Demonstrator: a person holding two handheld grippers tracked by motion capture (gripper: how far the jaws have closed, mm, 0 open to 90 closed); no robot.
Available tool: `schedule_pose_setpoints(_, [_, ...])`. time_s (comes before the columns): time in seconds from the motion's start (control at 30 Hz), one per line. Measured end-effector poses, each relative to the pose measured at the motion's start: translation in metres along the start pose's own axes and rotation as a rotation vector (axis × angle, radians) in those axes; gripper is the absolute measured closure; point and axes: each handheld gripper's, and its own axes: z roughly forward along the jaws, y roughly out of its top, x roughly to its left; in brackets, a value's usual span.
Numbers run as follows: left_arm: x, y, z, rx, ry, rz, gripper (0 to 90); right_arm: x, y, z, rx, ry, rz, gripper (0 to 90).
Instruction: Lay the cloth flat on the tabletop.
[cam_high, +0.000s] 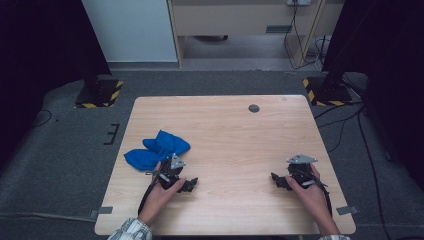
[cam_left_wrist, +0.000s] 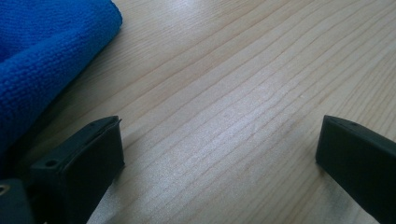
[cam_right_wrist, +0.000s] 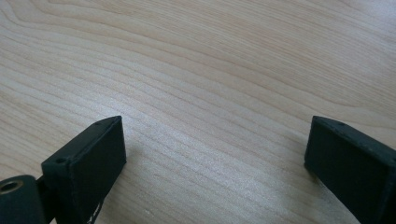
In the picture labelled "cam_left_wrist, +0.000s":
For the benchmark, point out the blue towel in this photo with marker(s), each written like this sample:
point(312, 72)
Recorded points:
point(46, 46)

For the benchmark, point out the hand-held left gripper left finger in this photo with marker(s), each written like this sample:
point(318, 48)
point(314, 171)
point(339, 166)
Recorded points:
point(81, 168)

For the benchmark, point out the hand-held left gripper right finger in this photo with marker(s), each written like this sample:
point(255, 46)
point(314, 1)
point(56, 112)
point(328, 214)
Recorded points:
point(358, 161)

